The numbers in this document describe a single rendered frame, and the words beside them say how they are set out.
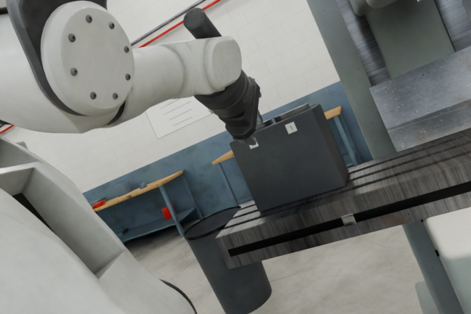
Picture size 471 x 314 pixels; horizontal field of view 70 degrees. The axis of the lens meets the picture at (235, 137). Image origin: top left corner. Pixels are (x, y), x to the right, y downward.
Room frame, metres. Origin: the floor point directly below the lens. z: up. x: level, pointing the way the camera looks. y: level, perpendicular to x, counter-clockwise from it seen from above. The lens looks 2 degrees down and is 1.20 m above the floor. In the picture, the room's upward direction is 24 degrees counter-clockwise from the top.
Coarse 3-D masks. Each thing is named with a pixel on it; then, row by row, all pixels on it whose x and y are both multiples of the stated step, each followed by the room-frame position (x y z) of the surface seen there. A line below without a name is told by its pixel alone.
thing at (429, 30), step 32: (320, 0) 1.08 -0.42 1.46; (448, 0) 0.96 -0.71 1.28; (320, 32) 1.10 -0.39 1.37; (352, 32) 1.06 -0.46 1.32; (384, 32) 1.03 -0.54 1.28; (416, 32) 1.00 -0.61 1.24; (448, 32) 0.97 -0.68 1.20; (352, 64) 1.08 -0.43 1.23; (384, 64) 1.04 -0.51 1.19; (416, 64) 1.01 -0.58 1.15; (352, 96) 1.09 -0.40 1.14; (384, 128) 1.07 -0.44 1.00; (416, 224) 1.08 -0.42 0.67; (416, 256) 1.10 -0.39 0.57; (448, 288) 1.07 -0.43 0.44
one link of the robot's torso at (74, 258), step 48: (0, 144) 0.46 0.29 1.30; (0, 192) 0.34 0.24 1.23; (48, 192) 0.43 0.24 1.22; (0, 240) 0.32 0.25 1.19; (48, 240) 0.34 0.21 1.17; (96, 240) 0.43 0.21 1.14; (0, 288) 0.34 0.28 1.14; (48, 288) 0.34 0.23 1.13; (96, 288) 0.34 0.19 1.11; (144, 288) 0.40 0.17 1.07
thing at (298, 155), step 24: (288, 120) 0.76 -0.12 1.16; (312, 120) 0.74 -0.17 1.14; (240, 144) 0.82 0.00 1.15; (264, 144) 0.79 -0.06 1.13; (288, 144) 0.77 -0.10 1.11; (312, 144) 0.75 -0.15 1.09; (336, 144) 0.83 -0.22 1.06; (240, 168) 0.83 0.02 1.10; (264, 168) 0.80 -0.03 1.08; (288, 168) 0.78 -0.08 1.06; (312, 168) 0.76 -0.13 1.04; (336, 168) 0.74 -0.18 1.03; (264, 192) 0.81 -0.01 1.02; (288, 192) 0.79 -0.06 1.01; (312, 192) 0.77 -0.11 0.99
